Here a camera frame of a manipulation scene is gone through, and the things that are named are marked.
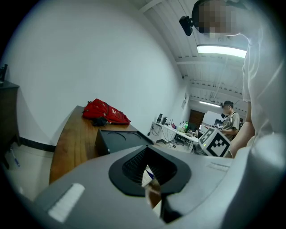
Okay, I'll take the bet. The red backpack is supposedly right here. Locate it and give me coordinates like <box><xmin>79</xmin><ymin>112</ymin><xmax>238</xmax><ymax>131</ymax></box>
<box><xmin>82</xmin><ymin>98</ymin><xmax>131</xmax><ymax>126</ymax></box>

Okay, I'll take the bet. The black box with drawer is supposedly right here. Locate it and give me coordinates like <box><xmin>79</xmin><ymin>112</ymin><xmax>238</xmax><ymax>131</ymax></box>
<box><xmin>95</xmin><ymin>129</ymin><xmax>154</xmax><ymax>157</ymax></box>

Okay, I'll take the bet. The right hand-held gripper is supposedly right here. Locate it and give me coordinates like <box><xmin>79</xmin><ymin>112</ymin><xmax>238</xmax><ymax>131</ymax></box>
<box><xmin>193</xmin><ymin>127</ymin><xmax>231</xmax><ymax>158</ymax></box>

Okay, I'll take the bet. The black head-worn camera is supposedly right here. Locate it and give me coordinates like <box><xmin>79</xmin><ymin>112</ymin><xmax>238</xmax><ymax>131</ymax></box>
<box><xmin>179</xmin><ymin>15</ymin><xmax>194</xmax><ymax>37</ymax></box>

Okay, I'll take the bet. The person's white shirt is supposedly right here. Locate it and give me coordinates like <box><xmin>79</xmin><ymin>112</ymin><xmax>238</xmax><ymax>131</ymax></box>
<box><xmin>232</xmin><ymin>0</ymin><xmax>286</xmax><ymax>161</ymax></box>

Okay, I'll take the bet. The wall poster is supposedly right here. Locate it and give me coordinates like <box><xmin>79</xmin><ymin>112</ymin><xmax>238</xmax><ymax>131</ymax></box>
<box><xmin>181</xmin><ymin>92</ymin><xmax>189</xmax><ymax>110</ymax></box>

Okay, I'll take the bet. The dark wooden cabinet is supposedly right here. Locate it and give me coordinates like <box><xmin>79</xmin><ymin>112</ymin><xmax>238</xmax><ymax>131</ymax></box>
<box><xmin>0</xmin><ymin>64</ymin><xmax>21</xmax><ymax>170</ymax></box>

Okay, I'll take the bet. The white cluttered table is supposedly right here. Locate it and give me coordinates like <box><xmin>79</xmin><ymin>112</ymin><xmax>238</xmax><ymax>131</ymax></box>
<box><xmin>151</xmin><ymin>121</ymin><xmax>200</xmax><ymax>152</ymax></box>

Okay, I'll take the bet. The person's right forearm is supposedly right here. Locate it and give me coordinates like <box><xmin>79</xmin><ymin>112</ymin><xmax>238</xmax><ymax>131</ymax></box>
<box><xmin>229</xmin><ymin>121</ymin><xmax>256</xmax><ymax>158</ymax></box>

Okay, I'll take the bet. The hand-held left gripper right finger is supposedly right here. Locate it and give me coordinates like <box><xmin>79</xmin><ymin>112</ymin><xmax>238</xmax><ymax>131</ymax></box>
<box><xmin>147</xmin><ymin>145</ymin><xmax>192</xmax><ymax>224</ymax></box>

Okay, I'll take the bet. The black pouch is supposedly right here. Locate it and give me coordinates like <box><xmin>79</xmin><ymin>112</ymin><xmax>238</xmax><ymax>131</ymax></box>
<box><xmin>92</xmin><ymin>117</ymin><xmax>108</xmax><ymax>127</ymax></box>

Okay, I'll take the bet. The small ceiling light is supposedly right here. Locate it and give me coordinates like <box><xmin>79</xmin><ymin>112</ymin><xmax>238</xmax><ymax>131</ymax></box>
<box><xmin>198</xmin><ymin>100</ymin><xmax>222</xmax><ymax>108</ymax></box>

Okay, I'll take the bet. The long ceiling light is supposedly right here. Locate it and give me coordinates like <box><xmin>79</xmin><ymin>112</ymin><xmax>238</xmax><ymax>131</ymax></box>
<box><xmin>196</xmin><ymin>44</ymin><xmax>248</xmax><ymax>59</ymax></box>

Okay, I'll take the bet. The brown door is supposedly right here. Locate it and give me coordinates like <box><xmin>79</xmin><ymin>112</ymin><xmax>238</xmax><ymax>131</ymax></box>
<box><xmin>189</xmin><ymin>109</ymin><xmax>205</xmax><ymax>131</ymax></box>

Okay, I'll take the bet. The person's head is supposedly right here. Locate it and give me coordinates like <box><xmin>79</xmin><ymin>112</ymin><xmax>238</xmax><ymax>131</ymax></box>
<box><xmin>191</xmin><ymin>0</ymin><xmax>241</xmax><ymax>36</ymax></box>

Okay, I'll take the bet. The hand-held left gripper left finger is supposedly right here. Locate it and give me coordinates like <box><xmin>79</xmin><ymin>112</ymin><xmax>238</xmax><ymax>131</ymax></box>
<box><xmin>108</xmin><ymin>145</ymin><xmax>148</xmax><ymax>198</ymax></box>

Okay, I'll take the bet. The white board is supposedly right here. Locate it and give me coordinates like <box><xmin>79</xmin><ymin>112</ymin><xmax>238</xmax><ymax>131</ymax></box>
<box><xmin>204</xmin><ymin>110</ymin><xmax>225</xmax><ymax>126</ymax></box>

